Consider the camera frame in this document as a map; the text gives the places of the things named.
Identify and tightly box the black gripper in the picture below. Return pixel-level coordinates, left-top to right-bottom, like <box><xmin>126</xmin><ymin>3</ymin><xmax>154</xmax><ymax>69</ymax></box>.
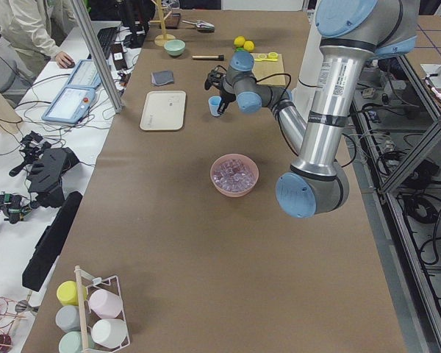
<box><xmin>217</xmin><ymin>81</ymin><xmax>236</xmax><ymax>115</ymax></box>

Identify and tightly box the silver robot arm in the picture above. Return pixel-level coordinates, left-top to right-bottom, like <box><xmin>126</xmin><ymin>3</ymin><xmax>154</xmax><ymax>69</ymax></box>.
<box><xmin>217</xmin><ymin>1</ymin><xmax>420</xmax><ymax>218</ymax></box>

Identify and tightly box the light blue cup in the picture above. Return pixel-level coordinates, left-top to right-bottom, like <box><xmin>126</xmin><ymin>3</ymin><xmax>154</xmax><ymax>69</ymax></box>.
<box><xmin>208</xmin><ymin>96</ymin><xmax>221</xmax><ymax>117</ymax></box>

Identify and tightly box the pile of clear ice cubes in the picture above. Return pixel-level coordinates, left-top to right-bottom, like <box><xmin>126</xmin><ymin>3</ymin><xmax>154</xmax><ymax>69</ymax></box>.
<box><xmin>212</xmin><ymin>158</ymin><xmax>257</xmax><ymax>194</ymax></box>

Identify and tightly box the steel ice scoop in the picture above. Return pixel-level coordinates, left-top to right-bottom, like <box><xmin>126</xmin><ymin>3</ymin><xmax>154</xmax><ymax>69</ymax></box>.
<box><xmin>182</xmin><ymin>20</ymin><xmax>215</xmax><ymax>33</ymax></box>

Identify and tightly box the pink cup in rack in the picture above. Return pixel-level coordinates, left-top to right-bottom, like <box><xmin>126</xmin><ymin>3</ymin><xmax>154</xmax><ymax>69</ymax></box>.
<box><xmin>88</xmin><ymin>289</ymin><xmax>123</xmax><ymax>319</ymax></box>

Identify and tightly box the yellow cup in rack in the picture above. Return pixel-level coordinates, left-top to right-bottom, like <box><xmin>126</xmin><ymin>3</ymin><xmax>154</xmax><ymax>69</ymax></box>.
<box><xmin>56</xmin><ymin>280</ymin><xmax>79</xmax><ymax>306</ymax></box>

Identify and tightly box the white cup in rack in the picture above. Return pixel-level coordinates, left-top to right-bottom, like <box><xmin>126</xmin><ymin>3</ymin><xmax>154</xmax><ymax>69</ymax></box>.
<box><xmin>91</xmin><ymin>318</ymin><xmax>128</xmax><ymax>349</ymax></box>

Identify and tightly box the grey cup in rack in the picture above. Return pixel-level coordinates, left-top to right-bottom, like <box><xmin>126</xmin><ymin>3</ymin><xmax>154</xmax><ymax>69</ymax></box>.
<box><xmin>55</xmin><ymin>305</ymin><xmax>81</xmax><ymax>333</ymax></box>

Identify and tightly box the mint cup in rack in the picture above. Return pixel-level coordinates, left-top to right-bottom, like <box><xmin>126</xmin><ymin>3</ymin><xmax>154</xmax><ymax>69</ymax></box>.
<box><xmin>58</xmin><ymin>331</ymin><xmax>83</xmax><ymax>353</ymax></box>

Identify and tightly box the steel muddler black tip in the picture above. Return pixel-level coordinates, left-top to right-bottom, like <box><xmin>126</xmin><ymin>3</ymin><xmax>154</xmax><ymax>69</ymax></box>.
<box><xmin>191</xmin><ymin>54</ymin><xmax>225</xmax><ymax>62</ymax></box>

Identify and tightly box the bamboo cutting board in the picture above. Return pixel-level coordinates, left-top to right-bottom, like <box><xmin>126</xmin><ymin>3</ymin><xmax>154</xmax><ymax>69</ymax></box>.
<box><xmin>251</xmin><ymin>53</ymin><xmax>287</xmax><ymax>86</ymax></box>

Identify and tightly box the cream rabbit tray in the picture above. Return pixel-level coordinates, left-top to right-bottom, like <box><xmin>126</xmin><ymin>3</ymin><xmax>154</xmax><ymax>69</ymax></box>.
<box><xmin>140</xmin><ymin>90</ymin><xmax>187</xmax><ymax>132</ymax></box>

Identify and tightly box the yellow plastic knife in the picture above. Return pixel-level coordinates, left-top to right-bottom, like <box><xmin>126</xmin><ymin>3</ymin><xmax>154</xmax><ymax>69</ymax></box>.
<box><xmin>254</xmin><ymin>58</ymin><xmax>278</xmax><ymax>62</ymax></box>

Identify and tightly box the yellow lemon near board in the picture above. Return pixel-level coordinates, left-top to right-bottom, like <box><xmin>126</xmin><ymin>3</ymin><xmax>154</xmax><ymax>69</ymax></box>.
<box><xmin>243</xmin><ymin>40</ymin><xmax>255</xmax><ymax>52</ymax></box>

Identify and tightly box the yellow lemon far left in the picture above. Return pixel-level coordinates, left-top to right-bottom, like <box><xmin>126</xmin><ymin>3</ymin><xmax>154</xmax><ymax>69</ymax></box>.
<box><xmin>234</xmin><ymin>36</ymin><xmax>246</xmax><ymax>48</ymax></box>

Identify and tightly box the upper lemon half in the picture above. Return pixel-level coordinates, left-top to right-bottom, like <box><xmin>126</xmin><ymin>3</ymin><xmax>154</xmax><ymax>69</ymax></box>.
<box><xmin>267</xmin><ymin>51</ymin><xmax>279</xmax><ymax>61</ymax></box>

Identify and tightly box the pink bowl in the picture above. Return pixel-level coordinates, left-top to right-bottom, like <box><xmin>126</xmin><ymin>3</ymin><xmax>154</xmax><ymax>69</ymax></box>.
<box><xmin>209</xmin><ymin>154</ymin><xmax>259</xmax><ymax>197</ymax></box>

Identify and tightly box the grey folded cloth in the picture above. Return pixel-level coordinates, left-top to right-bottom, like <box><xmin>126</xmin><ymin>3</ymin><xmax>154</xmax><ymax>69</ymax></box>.
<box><xmin>151</xmin><ymin>70</ymin><xmax>174</xmax><ymax>86</ymax></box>

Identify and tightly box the mint green bowl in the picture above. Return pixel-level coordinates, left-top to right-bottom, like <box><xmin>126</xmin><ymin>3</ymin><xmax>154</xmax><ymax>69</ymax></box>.
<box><xmin>164</xmin><ymin>39</ymin><xmax>186</xmax><ymax>57</ymax></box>

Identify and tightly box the wooden mug tree stand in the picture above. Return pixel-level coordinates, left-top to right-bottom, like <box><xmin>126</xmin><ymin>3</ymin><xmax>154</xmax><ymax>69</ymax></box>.
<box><xmin>151</xmin><ymin>0</ymin><xmax>176</xmax><ymax>47</ymax></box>

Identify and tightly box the brown wooden box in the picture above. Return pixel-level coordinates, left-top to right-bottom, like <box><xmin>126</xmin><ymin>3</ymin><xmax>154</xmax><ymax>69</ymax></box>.
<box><xmin>165</xmin><ymin>13</ymin><xmax>181</xmax><ymax>29</ymax></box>

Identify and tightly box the black keyboard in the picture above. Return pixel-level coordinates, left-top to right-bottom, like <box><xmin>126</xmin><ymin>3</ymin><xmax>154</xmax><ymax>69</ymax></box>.
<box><xmin>97</xmin><ymin>26</ymin><xmax>118</xmax><ymax>60</ymax></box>

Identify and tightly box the blue teach pendant far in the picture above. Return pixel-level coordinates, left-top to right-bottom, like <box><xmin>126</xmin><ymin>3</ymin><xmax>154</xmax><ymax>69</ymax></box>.
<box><xmin>67</xmin><ymin>59</ymin><xmax>101</xmax><ymax>88</ymax></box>

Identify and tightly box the blue teach pendant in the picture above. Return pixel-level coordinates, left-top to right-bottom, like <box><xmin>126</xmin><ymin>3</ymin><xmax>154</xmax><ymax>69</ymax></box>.
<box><xmin>67</xmin><ymin>59</ymin><xmax>101</xmax><ymax>88</ymax></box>
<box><xmin>42</xmin><ymin>86</ymin><xmax>96</xmax><ymax>124</ymax></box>

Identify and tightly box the blue teach pendant near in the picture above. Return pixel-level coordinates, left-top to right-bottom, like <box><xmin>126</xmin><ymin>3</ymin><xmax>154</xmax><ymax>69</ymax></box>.
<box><xmin>42</xmin><ymin>86</ymin><xmax>96</xmax><ymax>124</ymax></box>

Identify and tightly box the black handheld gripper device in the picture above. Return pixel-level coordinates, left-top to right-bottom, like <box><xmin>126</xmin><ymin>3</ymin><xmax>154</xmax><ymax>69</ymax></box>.
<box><xmin>9</xmin><ymin>131</ymin><xmax>80</xmax><ymax>208</ymax></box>

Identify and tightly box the person in beige clothes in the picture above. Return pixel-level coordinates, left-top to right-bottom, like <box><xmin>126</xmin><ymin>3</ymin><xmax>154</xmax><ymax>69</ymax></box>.
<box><xmin>0</xmin><ymin>1</ymin><xmax>74</xmax><ymax>74</ymax></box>

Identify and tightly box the black flat bar device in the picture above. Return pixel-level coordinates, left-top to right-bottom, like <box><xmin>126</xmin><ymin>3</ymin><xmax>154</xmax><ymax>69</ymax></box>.
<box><xmin>21</xmin><ymin>191</ymin><xmax>82</xmax><ymax>292</ymax></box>

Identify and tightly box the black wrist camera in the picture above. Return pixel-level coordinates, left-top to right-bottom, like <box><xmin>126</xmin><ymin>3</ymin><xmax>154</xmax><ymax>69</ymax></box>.
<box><xmin>204</xmin><ymin>70</ymin><xmax>225</xmax><ymax>90</ymax></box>

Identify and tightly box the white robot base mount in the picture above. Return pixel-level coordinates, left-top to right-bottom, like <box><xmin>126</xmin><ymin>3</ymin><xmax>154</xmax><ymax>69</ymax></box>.
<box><xmin>292</xmin><ymin>10</ymin><xmax>323</xmax><ymax>115</ymax></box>

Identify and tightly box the aluminium frame post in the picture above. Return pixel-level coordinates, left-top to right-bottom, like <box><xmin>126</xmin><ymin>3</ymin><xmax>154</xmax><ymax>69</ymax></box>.
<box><xmin>71</xmin><ymin>0</ymin><xmax>123</xmax><ymax>113</ymax></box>

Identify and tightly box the white wire cup rack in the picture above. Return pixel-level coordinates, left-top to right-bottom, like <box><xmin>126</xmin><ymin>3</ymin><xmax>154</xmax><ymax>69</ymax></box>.
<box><xmin>74</xmin><ymin>265</ymin><xmax>131</xmax><ymax>352</ymax></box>

